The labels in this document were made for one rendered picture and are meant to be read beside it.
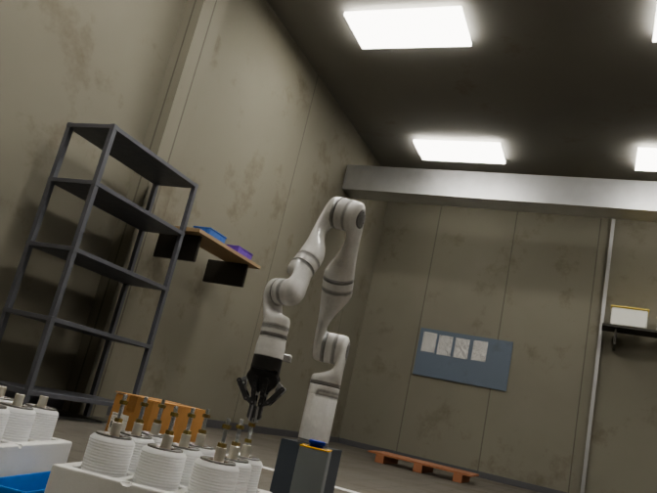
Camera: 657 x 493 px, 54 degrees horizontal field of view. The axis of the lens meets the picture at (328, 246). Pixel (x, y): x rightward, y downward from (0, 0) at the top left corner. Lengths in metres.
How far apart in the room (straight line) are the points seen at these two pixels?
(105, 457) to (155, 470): 0.11
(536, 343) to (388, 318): 2.25
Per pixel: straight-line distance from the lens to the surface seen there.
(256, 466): 1.64
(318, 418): 1.94
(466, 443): 9.89
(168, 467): 1.44
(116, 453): 1.48
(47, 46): 4.92
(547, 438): 9.77
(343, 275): 1.86
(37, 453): 1.76
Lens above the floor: 0.40
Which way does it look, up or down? 14 degrees up
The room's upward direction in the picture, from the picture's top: 13 degrees clockwise
